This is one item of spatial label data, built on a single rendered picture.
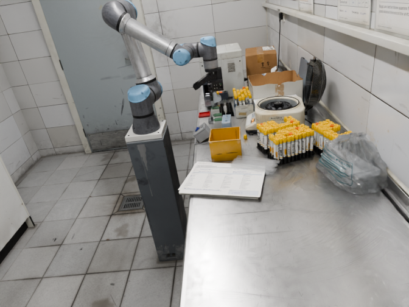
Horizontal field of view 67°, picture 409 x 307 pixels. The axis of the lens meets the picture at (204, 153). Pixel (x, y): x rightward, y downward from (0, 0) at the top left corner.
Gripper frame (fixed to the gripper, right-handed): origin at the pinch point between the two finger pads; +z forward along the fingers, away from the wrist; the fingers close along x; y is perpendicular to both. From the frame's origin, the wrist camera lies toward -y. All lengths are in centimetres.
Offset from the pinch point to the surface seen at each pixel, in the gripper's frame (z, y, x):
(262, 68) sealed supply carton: 2, 38, 74
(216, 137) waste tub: 3.7, 1.2, -33.7
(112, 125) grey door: 66, -121, 164
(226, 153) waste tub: 5.8, 5.1, -46.7
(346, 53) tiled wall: -26, 58, -31
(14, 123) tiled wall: 46, -222, 151
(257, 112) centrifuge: -1.7, 21.7, -23.6
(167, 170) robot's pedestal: 29.0, -28.5, -15.6
